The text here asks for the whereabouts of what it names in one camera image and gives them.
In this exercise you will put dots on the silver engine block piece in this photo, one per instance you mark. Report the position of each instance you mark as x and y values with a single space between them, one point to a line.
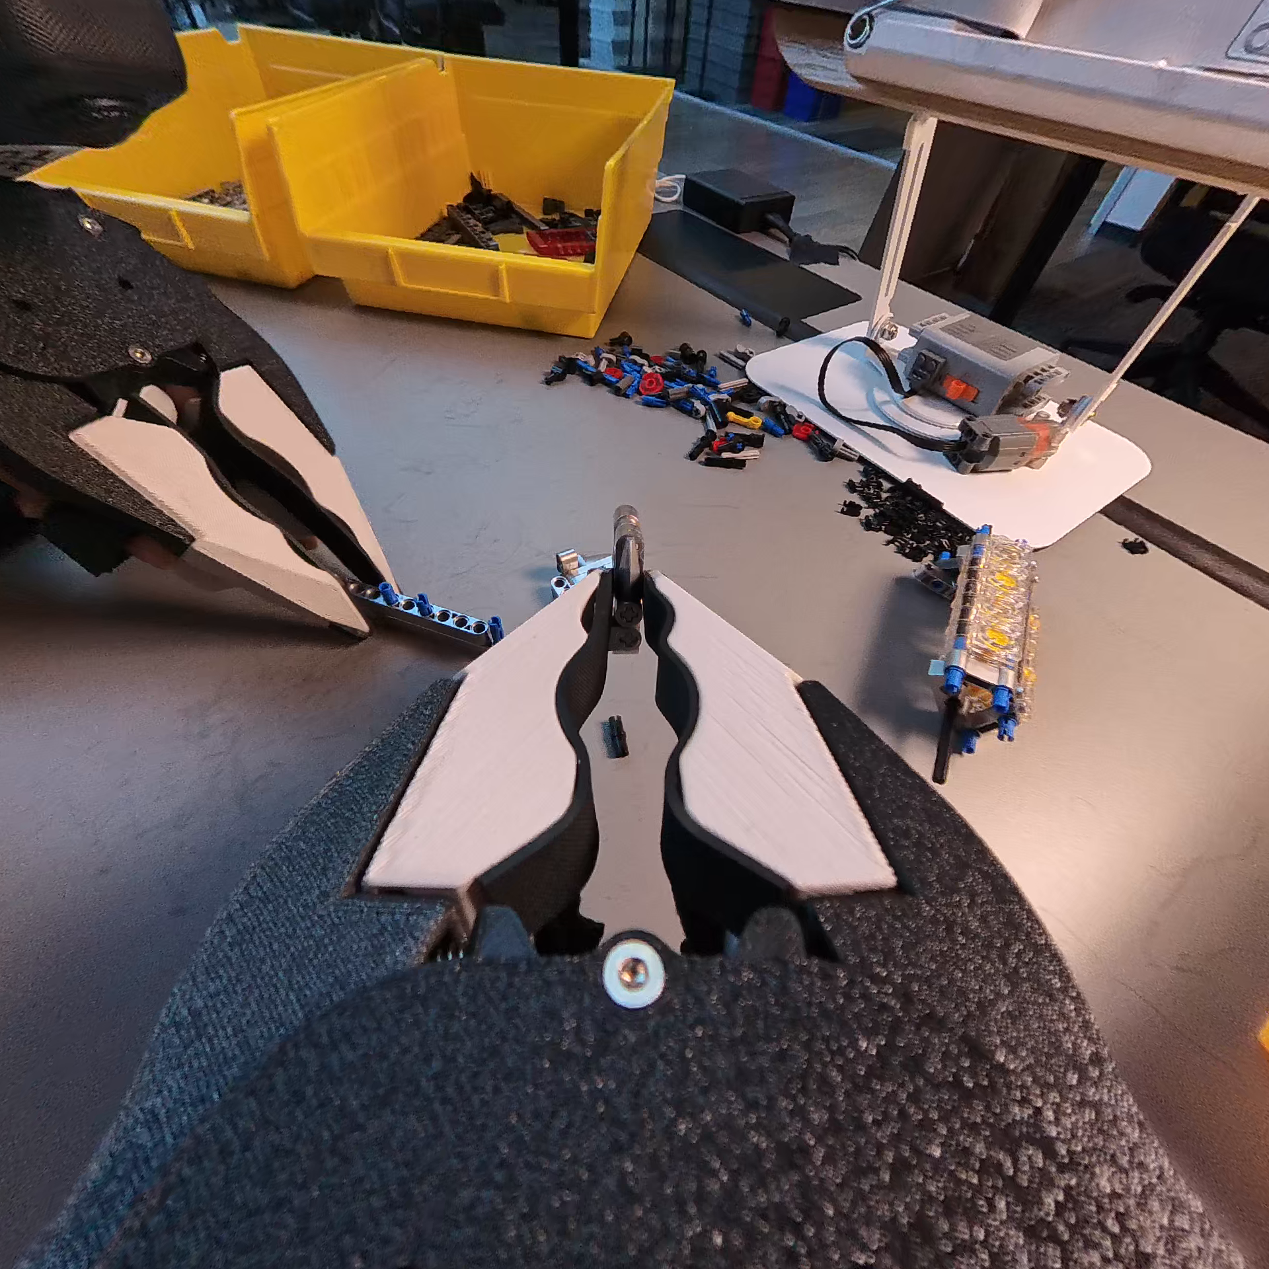
572 570

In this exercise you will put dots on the grey battery box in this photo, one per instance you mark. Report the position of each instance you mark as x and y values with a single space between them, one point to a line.
991 353

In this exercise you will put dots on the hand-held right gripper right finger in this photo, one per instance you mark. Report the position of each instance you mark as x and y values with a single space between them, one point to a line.
773 783

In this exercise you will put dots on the long grey beam with pins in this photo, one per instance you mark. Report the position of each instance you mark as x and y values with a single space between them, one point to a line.
445 623

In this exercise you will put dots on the heap of grey building pieces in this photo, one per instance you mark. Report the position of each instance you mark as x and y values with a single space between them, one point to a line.
217 196

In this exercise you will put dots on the transparent brick assembly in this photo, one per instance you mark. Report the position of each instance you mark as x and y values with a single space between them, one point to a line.
980 635

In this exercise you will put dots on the stack of blue and red bins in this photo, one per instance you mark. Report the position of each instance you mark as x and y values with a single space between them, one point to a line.
793 85

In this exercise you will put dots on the black office chair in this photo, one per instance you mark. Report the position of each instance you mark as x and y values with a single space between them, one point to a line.
1219 288

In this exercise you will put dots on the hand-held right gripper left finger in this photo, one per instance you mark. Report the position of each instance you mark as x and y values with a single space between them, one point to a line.
485 783

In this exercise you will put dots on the brown wooden panel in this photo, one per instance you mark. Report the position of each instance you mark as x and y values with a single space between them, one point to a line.
980 229

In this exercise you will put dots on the person's left hand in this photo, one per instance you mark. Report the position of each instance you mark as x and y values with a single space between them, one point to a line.
154 552

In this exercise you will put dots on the yellow storage bin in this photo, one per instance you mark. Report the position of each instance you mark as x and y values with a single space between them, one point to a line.
228 248
445 288

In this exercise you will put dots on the black connector with grey axle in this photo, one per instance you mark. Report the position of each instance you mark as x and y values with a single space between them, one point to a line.
624 605

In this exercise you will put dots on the black power adapter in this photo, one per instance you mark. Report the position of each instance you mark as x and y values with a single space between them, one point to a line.
738 194

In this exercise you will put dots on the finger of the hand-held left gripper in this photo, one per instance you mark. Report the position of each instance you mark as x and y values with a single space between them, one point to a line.
287 437
198 505

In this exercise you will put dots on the pile of black pins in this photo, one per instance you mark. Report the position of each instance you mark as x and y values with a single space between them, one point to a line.
897 516

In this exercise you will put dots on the grey motor with orange end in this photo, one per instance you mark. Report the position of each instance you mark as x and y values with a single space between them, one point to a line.
1001 442

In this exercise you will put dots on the pile of small mixed pieces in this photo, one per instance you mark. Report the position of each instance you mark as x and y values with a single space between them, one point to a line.
673 392

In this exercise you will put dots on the small black pin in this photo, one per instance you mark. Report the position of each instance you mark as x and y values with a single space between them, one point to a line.
615 739

